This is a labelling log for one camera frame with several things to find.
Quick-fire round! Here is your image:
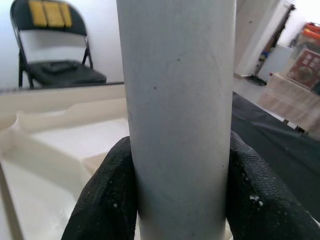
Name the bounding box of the black folding chair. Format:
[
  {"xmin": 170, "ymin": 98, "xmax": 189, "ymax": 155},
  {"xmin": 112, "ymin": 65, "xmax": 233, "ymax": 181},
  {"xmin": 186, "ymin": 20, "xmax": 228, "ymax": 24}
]
[{"xmin": 9, "ymin": 0, "xmax": 108, "ymax": 89}]

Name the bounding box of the red printed poster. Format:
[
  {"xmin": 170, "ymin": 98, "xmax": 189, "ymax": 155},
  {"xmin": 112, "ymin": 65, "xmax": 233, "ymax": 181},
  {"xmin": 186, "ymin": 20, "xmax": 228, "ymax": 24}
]
[{"xmin": 285, "ymin": 48, "xmax": 320, "ymax": 90}]

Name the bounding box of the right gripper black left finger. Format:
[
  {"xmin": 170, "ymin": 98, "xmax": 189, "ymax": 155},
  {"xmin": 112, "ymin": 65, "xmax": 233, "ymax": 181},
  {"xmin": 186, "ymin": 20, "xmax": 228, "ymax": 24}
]
[{"xmin": 61, "ymin": 136, "xmax": 141, "ymax": 240}]

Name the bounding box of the white plastic table top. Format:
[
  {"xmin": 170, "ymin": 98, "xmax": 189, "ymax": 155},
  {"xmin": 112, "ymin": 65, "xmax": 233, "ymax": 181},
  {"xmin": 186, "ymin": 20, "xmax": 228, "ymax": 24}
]
[{"xmin": 0, "ymin": 83, "xmax": 232, "ymax": 240}]

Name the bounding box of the orange trimmed display case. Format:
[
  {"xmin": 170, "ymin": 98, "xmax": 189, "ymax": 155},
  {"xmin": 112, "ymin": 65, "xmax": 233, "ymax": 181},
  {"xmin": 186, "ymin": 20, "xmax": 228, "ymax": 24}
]
[{"xmin": 293, "ymin": 21, "xmax": 320, "ymax": 55}]

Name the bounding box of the black floor mat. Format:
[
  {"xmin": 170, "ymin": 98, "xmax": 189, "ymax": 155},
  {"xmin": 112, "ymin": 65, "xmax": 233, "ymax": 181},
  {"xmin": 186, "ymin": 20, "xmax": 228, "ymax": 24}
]
[{"xmin": 247, "ymin": 74, "xmax": 268, "ymax": 87}]

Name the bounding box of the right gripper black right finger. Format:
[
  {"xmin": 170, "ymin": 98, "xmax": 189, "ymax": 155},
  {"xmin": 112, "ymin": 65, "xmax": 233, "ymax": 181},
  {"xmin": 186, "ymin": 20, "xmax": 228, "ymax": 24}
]
[{"xmin": 225, "ymin": 130, "xmax": 320, "ymax": 240}]

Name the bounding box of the beige tablecloth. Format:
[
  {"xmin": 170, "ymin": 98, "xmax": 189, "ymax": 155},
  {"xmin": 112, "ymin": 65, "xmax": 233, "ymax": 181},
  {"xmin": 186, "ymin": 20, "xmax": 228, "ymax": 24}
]
[{"xmin": 257, "ymin": 72, "xmax": 320, "ymax": 136}]

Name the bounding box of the white plastic table leg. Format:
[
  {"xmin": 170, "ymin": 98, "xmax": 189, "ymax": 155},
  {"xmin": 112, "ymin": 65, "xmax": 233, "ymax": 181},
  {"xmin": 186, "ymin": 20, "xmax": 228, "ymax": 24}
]
[{"xmin": 116, "ymin": 0, "xmax": 237, "ymax": 240}]

